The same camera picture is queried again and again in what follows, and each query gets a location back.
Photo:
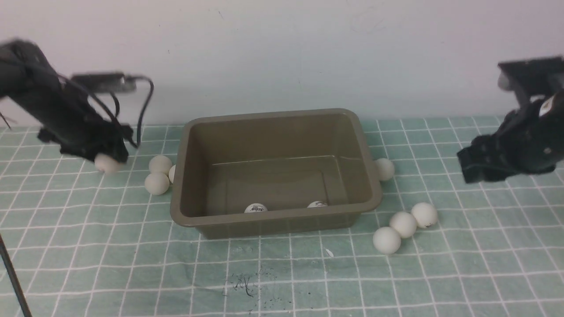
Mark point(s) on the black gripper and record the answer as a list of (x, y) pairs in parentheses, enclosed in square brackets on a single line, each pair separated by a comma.
[(526, 143), (80, 131)]

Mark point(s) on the olive green plastic bin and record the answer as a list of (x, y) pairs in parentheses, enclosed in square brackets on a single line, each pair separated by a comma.
[(284, 160)]

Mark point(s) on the white ping-pong ball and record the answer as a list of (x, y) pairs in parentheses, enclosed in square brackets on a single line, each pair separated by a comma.
[(157, 183), (385, 169), (317, 204), (255, 208), (404, 223), (425, 214), (386, 240), (171, 173), (106, 164), (160, 164)]

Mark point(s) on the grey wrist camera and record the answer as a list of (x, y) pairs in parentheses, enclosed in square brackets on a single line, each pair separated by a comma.
[(115, 82)]

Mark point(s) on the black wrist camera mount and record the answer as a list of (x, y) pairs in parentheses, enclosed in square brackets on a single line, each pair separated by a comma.
[(532, 78)]

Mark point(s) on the teal checkered table cloth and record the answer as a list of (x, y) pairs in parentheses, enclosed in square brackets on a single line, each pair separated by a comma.
[(89, 245)]

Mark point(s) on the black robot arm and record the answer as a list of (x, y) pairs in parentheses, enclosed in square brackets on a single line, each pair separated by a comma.
[(529, 141), (28, 80)]

